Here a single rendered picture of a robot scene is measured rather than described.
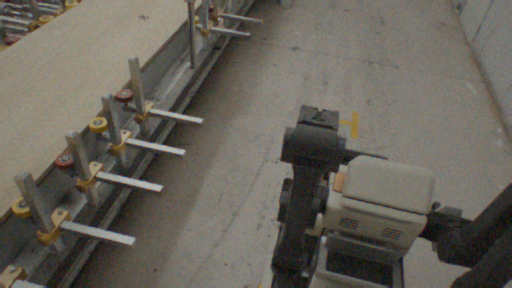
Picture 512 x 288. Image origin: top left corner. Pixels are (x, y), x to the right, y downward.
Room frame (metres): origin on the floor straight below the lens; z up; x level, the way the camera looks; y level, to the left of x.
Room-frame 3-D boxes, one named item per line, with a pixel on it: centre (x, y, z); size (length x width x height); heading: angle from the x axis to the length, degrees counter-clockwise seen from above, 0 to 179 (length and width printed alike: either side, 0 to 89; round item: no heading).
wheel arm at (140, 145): (1.29, 0.54, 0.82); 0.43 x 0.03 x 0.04; 81
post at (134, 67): (1.51, 0.60, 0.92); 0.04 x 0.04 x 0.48; 81
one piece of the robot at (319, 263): (0.65, -0.35, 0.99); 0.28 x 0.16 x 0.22; 80
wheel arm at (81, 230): (0.80, 0.62, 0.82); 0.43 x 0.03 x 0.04; 81
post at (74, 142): (1.02, 0.68, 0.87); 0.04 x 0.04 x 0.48; 81
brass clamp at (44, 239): (0.79, 0.72, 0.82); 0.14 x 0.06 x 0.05; 171
